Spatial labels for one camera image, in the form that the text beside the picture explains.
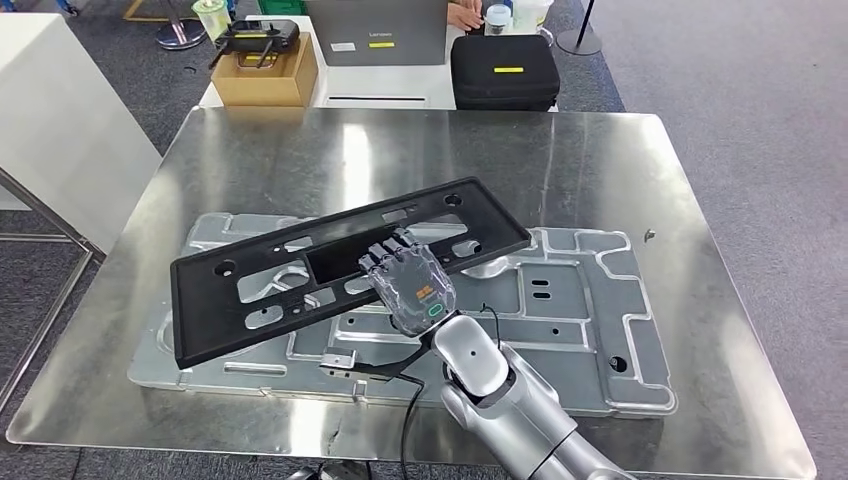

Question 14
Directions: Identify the brown cardboard box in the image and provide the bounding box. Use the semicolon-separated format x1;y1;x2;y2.
210;31;321;109

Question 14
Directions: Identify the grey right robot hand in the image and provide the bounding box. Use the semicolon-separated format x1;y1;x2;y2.
357;227;458;339

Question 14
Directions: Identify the grey laptop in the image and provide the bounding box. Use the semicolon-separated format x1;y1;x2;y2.
305;0;450;68

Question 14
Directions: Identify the person's hand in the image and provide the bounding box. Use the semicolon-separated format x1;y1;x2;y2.
447;0;486;32

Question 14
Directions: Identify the stamped galvanized metal panel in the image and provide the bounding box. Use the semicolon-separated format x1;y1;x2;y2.
127;211;678;419

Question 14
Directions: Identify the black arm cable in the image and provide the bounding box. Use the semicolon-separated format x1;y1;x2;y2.
399;374;427;480

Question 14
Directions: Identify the clear cup green lid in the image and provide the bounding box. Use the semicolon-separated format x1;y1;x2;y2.
192;0;233;43

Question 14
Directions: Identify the white plastic container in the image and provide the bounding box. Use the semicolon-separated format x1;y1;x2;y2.
511;0;555;36

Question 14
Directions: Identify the white desk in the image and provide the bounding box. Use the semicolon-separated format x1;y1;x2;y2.
198;14;559;113

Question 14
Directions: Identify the chrome stanchion post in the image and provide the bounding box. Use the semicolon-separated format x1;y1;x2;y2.
155;0;208;52

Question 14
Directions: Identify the black stanchion post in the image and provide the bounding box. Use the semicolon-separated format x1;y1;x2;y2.
556;0;603;56

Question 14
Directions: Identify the green crate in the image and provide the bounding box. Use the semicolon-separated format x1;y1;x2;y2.
256;0;309;17

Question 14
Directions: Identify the white cabinet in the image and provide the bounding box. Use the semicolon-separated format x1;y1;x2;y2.
0;13;164;254

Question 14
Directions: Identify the stainless steel workbench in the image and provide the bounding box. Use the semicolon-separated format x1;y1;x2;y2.
5;105;819;480

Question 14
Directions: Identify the black plastic plate bracket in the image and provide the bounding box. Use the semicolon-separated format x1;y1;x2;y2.
169;176;533;371

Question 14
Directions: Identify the black carry case yellow label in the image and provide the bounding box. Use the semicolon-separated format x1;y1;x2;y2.
450;34;562;113

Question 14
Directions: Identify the stainless steel side table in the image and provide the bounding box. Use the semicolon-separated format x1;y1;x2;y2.
0;165;107;415

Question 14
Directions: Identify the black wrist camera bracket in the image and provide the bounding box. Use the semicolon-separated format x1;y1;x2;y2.
319;337;440;386

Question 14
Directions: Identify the clear jar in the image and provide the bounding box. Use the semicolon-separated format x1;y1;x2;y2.
483;3;513;36

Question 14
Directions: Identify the black remote controller with antennas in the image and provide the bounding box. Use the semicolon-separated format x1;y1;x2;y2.
207;18;294;72

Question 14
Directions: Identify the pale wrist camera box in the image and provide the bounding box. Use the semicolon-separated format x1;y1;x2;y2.
319;349;359;380

